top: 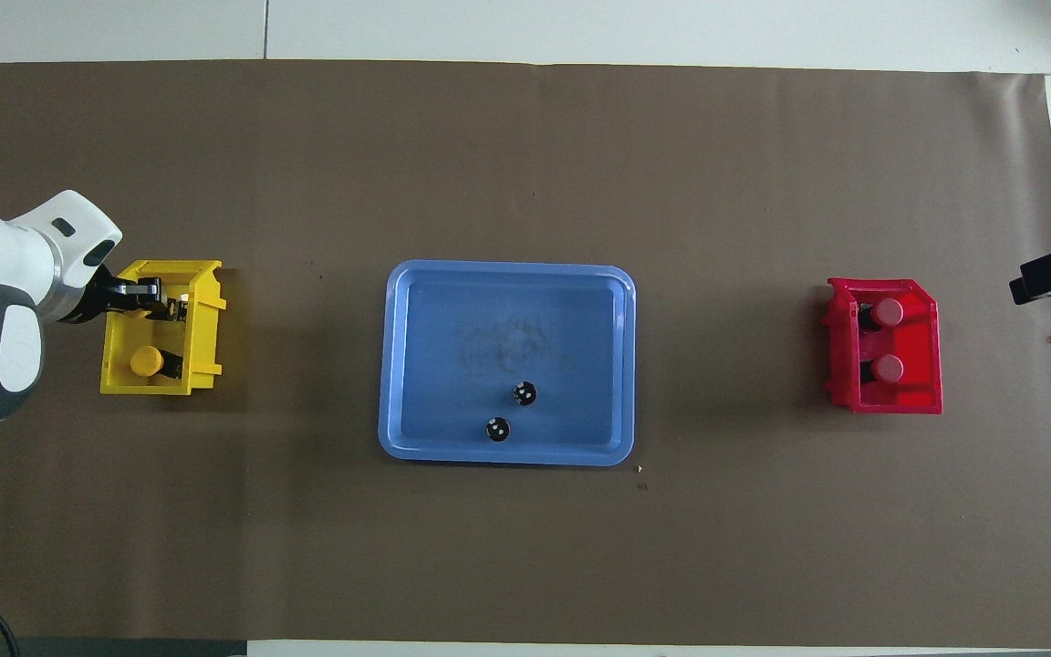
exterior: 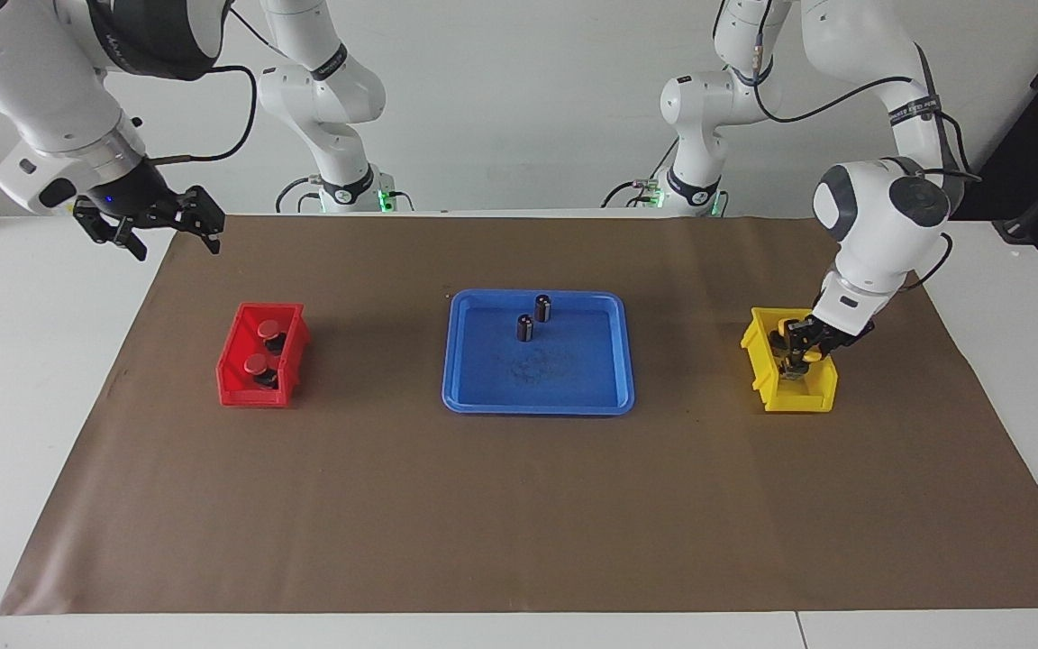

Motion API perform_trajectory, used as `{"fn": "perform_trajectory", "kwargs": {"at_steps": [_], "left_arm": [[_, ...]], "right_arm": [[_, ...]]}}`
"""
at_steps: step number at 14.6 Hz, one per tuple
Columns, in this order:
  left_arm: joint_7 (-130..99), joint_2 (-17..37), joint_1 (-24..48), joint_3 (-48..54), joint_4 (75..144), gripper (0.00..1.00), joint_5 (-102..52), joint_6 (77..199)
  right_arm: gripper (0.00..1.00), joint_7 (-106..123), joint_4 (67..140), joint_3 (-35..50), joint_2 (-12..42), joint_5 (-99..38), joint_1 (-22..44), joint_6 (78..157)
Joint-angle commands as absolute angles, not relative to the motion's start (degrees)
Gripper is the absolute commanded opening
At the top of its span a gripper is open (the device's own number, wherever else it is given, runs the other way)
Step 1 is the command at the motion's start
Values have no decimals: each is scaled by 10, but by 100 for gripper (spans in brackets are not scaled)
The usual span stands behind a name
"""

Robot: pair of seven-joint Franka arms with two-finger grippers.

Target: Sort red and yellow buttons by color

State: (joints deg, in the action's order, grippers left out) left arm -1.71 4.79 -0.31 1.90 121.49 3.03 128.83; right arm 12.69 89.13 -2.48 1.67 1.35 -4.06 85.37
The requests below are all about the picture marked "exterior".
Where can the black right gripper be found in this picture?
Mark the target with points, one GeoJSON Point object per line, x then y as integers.
{"type": "Point", "coordinates": [132, 194]}

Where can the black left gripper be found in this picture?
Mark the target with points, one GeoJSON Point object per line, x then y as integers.
{"type": "Point", "coordinates": [839, 335]}

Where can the red push button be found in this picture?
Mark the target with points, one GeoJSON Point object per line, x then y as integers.
{"type": "Point", "coordinates": [257, 363]}
{"type": "Point", "coordinates": [272, 329]}

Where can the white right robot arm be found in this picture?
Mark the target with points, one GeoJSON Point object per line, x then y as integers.
{"type": "Point", "coordinates": [32, 81]}

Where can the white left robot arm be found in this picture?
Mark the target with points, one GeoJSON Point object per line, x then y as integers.
{"type": "Point", "coordinates": [879, 234]}

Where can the yellow plastic bin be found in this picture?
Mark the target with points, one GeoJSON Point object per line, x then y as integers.
{"type": "Point", "coordinates": [798, 397]}

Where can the red plastic bin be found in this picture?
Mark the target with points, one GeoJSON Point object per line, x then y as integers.
{"type": "Point", "coordinates": [240, 392]}

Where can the blue plastic tray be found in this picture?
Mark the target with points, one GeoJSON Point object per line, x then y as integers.
{"type": "Point", "coordinates": [564, 379]}

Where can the small black cylinder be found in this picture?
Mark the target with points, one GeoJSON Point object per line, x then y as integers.
{"type": "Point", "coordinates": [542, 308]}
{"type": "Point", "coordinates": [525, 328]}

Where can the brown table mat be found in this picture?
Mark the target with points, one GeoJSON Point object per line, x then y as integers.
{"type": "Point", "coordinates": [519, 505]}

